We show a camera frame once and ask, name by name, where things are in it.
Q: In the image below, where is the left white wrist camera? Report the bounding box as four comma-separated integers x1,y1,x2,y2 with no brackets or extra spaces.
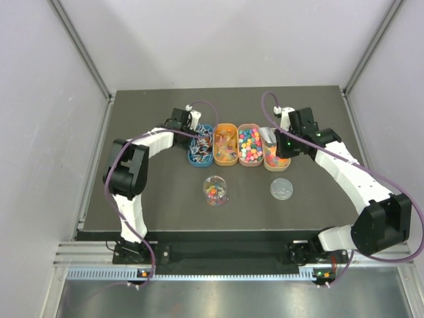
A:
185,104,201,131

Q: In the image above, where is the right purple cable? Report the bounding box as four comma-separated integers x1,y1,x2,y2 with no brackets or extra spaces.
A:
260,91,424,288

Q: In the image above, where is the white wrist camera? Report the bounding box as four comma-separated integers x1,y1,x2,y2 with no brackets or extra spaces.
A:
185,104,201,131
273,106,295,131

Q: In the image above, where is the clear jar lid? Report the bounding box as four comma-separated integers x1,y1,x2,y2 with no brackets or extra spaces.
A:
270,178,293,201

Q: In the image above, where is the orange tray of candies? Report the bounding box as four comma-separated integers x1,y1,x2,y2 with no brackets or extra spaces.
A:
213,123,239,166

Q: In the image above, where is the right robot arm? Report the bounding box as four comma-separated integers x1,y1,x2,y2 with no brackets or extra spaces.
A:
273,106,411,262

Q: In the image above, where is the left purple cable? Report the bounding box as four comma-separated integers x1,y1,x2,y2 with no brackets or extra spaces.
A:
104,99,219,288

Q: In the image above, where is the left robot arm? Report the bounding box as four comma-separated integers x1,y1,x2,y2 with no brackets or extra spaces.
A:
103,105,201,263

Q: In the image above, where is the blue tray of lollipops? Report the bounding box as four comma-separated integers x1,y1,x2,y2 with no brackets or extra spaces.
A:
187,124,213,168

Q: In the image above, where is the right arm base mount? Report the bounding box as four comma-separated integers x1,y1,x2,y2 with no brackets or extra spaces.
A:
287,240,348,266

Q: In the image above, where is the clear plastic jar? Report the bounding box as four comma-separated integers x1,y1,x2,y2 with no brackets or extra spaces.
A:
203,176,228,207

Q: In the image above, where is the slotted cable duct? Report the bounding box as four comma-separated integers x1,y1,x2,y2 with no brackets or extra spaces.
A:
66,267,333,282

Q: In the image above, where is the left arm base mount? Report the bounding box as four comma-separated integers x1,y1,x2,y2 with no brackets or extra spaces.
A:
105,240,152,265

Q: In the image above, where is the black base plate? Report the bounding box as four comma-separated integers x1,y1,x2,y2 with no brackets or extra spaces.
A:
150,241,300,274

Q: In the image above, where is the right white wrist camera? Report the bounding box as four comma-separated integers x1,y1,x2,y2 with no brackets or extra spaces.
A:
273,106,295,131

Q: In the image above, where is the pink tray of star candies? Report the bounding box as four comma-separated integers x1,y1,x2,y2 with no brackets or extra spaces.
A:
238,123,264,167

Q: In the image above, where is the purple cable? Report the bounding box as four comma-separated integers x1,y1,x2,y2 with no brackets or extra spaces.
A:
104,99,219,288
260,91,424,288

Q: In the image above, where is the beige tray of gummies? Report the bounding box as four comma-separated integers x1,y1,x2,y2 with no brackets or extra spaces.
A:
262,139,291,172

